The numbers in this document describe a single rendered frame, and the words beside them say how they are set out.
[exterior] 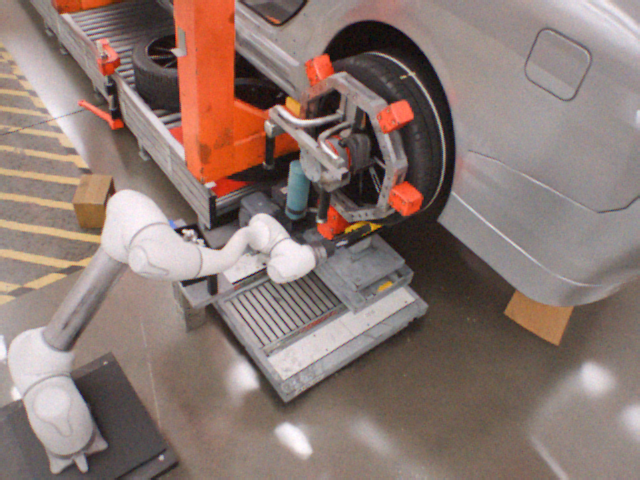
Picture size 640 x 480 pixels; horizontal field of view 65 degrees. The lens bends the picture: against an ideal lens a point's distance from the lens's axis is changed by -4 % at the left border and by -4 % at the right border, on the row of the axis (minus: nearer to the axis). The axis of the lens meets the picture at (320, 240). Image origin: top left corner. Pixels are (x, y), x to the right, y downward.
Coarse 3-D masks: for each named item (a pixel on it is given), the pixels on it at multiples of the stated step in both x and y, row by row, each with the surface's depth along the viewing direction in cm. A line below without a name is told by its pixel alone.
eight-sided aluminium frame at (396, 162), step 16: (336, 80) 183; (352, 80) 183; (304, 96) 202; (320, 96) 203; (352, 96) 180; (368, 96) 179; (304, 112) 207; (368, 112) 176; (304, 128) 212; (384, 144) 176; (400, 144) 178; (400, 160) 178; (400, 176) 182; (320, 192) 220; (336, 192) 218; (384, 192) 186; (336, 208) 215; (352, 208) 212; (368, 208) 200; (384, 208) 189
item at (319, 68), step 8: (320, 56) 191; (328, 56) 193; (304, 64) 194; (312, 64) 190; (320, 64) 191; (328, 64) 193; (312, 72) 192; (320, 72) 191; (328, 72) 193; (312, 80) 194; (320, 80) 191
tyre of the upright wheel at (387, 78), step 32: (352, 64) 186; (384, 64) 182; (416, 64) 186; (384, 96) 179; (416, 96) 177; (416, 128) 174; (448, 128) 182; (416, 160) 179; (448, 160) 186; (448, 192) 202; (384, 224) 208
